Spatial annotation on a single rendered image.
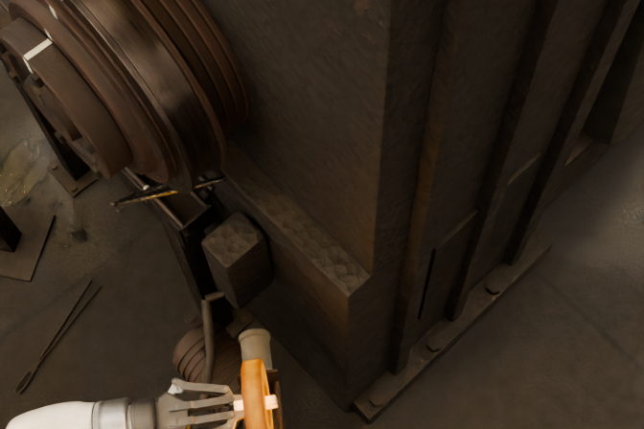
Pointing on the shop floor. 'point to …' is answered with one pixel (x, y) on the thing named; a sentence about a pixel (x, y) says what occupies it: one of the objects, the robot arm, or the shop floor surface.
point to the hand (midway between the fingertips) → (255, 404)
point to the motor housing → (189, 360)
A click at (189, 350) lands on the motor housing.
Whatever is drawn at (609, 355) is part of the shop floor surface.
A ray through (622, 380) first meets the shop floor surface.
